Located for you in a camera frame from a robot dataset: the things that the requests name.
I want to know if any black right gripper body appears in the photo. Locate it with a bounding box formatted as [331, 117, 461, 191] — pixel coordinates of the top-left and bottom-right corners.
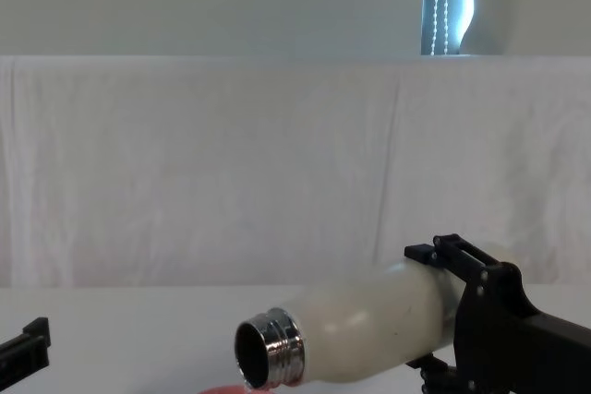
[453, 262, 591, 394]

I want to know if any cream vacuum bottle steel neck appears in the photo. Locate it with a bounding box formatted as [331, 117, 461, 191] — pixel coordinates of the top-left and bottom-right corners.
[234, 244, 514, 388]

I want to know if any white wrinkled curtain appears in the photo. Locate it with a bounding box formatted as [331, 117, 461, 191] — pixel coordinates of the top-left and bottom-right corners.
[0, 54, 591, 288]

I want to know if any white bead chain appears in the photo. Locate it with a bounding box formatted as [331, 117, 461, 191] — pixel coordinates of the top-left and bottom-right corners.
[428, 0, 451, 55]

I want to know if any pink plastic cup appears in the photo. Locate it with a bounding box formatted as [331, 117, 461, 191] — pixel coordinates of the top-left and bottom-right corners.
[198, 383, 254, 394]

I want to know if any white table cloth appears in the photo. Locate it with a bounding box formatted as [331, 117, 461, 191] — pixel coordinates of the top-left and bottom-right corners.
[0, 283, 591, 394]

